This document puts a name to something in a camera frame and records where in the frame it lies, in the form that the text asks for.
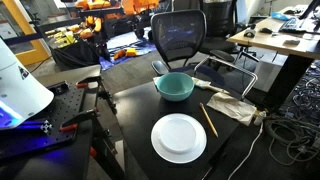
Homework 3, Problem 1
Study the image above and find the black and white fiducial tag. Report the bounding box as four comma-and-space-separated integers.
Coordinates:
39, 119, 54, 134

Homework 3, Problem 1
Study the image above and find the tangled cable pile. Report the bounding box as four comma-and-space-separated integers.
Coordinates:
264, 61, 320, 168

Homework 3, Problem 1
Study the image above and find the black perforated breadboard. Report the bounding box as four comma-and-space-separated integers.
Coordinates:
0, 80, 87, 162

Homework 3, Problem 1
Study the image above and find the black keyboard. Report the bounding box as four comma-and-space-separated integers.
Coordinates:
278, 15, 312, 35

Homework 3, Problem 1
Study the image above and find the paintbrush with pale bristles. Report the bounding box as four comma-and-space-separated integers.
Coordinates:
194, 79, 231, 95

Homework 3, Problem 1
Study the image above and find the wooden desk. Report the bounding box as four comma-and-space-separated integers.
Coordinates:
226, 4, 320, 108

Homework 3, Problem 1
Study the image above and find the crumpled beige cloth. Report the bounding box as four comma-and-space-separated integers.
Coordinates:
206, 91, 258, 127

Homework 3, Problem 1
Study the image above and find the black bin with yellow tools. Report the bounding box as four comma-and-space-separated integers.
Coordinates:
44, 23, 103, 71

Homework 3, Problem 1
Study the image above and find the blue tarp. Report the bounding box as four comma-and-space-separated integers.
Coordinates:
98, 30, 158, 72

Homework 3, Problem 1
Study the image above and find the black clamp with orange handle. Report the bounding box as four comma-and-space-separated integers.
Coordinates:
59, 107, 101, 133
74, 74, 103, 90

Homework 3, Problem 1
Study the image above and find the small grey box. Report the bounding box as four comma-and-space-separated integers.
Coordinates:
283, 38, 301, 46

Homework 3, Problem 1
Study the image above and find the teal bowl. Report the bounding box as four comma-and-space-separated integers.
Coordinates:
155, 72, 195, 102

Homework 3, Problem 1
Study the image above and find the yellow door frame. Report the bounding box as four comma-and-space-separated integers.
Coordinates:
2, 0, 52, 67

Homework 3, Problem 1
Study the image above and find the orange robot machinery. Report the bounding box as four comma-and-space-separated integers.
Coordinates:
73, 0, 161, 21

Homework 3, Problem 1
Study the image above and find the black computer mouse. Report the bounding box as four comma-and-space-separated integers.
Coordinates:
259, 27, 274, 35

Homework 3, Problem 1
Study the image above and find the black and white mouse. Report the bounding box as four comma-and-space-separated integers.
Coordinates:
243, 28, 257, 39

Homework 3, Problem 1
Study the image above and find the yellow pencil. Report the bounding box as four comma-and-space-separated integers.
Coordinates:
199, 102, 220, 138

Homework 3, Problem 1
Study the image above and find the blue plastic bag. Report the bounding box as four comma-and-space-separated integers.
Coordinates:
270, 11, 292, 22

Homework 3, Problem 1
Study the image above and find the orange clamp grip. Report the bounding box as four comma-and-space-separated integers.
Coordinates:
88, 146, 98, 159

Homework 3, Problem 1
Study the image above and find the black mesh office chair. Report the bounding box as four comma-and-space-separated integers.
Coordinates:
150, 9, 260, 98

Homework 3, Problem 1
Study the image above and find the white round plate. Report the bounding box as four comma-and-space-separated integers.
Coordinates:
150, 113, 208, 165

